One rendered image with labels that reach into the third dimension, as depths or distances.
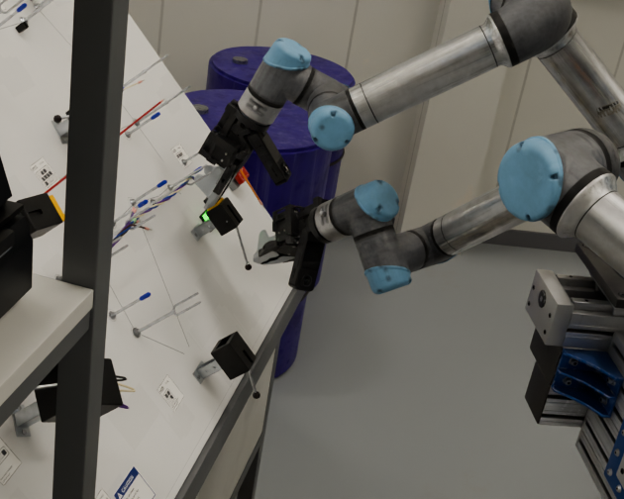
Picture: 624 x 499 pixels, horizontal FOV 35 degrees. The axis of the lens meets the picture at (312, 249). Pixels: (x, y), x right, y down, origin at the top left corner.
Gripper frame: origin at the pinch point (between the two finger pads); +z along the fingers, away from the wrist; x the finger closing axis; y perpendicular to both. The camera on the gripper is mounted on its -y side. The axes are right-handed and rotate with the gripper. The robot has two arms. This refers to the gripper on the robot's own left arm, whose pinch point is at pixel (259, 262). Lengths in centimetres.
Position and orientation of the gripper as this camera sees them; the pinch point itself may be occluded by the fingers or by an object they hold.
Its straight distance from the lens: 194.1
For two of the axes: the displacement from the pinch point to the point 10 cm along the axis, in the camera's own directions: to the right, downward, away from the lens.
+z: -6.7, 2.8, 6.9
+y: -0.4, -9.4, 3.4
